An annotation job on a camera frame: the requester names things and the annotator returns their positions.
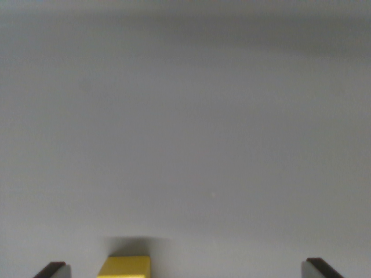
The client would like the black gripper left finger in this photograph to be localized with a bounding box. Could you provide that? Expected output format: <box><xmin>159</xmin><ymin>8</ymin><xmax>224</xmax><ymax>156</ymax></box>
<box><xmin>32</xmin><ymin>261</ymin><xmax>72</xmax><ymax>278</ymax></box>

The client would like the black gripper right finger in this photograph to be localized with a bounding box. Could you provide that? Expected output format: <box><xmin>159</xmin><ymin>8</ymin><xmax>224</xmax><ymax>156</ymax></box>
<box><xmin>301</xmin><ymin>257</ymin><xmax>347</xmax><ymax>278</ymax></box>

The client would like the yellow cube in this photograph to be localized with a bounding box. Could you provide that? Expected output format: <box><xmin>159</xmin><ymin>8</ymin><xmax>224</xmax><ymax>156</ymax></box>
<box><xmin>96</xmin><ymin>255</ymin><xmax>151</xmax><ymax>278</ymax></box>

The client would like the white plastic tray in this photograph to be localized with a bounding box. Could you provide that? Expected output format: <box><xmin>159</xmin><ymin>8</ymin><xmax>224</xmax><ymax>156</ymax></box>
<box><xmin>0</xmin><ymin>0</ymin><xmax>371</xmax><ymax>278</ymax></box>

